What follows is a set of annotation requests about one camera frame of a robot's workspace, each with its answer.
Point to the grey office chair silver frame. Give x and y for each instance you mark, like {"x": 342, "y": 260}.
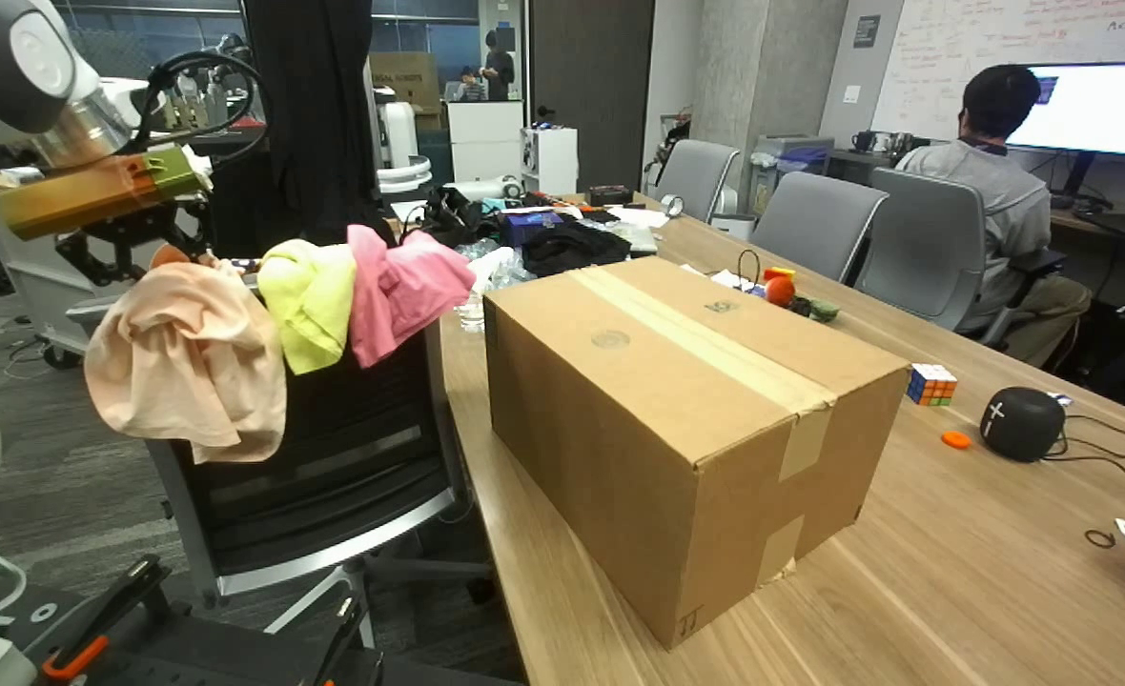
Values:
{"x": 335, "y": 471}

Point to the wall whiteboard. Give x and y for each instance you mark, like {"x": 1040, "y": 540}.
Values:
{"x": 955, "y": 39}

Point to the black clothing pile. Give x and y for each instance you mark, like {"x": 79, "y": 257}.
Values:
{"x": 574, "y": 247}

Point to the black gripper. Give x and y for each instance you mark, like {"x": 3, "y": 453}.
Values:
{"x": 143, "y": 238}

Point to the peach shirt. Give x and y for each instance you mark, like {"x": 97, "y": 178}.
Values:
{"x": 185, "y": 368}

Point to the Rubik's cube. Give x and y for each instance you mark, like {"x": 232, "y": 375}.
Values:
{"x": 933, "y": 384}

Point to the gold wrist camera mount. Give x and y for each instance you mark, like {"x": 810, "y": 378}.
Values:
{"x": 89, "y": 192}

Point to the white wall plate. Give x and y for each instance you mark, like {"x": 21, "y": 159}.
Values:
{"x": 853, "y": 92}

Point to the orange ball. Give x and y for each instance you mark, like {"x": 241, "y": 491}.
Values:
{"x": 781, "y": 286}

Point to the lit computer monitor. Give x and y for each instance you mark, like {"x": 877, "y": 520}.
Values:
{"x": 1097, "y": 110}

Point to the pink shirt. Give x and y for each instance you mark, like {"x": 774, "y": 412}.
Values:
{"x": 402, "y": 293}

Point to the small orange flat piece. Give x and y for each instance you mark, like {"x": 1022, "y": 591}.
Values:
{"x": 955, "y": 439}

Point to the seated person grey shirt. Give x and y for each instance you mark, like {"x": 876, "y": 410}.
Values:
{"x": 980, "y": 217}

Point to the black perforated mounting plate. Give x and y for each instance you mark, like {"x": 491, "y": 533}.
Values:
{"x": 232, "y": 655}

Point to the white container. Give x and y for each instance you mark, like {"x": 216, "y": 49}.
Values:
{"x": 558, "y": 163}

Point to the white cabinet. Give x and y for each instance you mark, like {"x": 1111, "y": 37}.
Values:
{"x": 486, "y": 139}

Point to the black round speaker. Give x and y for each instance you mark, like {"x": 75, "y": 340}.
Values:
{"x": 1020, "y": 424}

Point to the large cardboard box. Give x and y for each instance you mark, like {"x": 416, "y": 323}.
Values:
{"x": 660, "y": 407}

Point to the small dark green toy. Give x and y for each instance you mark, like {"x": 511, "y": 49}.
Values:
{"x": 816, "y": 308}

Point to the yellow-green towel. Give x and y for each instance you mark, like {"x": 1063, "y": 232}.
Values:
{"x": 316, "y": 308}

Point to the white cart wooden top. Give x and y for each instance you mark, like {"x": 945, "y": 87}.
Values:
{"x": 38, "y": 279}

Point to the distant cardboard box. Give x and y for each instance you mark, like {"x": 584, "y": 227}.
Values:
{"x": 406, "y": 78}

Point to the dark wall plate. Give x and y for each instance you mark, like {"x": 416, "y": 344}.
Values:
{"x": 868, "y": 34}

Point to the black curtain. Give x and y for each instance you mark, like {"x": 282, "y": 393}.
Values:
{"x": 295, "y": 117}

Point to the standing person dark clothes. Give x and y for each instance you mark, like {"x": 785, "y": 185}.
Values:
{"x": 496, "y": 63}

